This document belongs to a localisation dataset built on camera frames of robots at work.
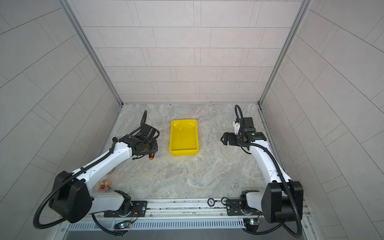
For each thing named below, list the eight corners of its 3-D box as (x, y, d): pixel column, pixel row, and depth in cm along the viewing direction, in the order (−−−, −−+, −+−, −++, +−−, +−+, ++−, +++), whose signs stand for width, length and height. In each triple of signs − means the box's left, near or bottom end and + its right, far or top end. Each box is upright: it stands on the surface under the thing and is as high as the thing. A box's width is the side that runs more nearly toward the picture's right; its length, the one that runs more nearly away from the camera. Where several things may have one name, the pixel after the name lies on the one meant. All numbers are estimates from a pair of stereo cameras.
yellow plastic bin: (168, 156, 91) (166, 151, 86) (172, 124, 106) (171, 118, 101) (198, 156, 91) (198, 151, 86) (198, 124, 107) (198, 118, 101)
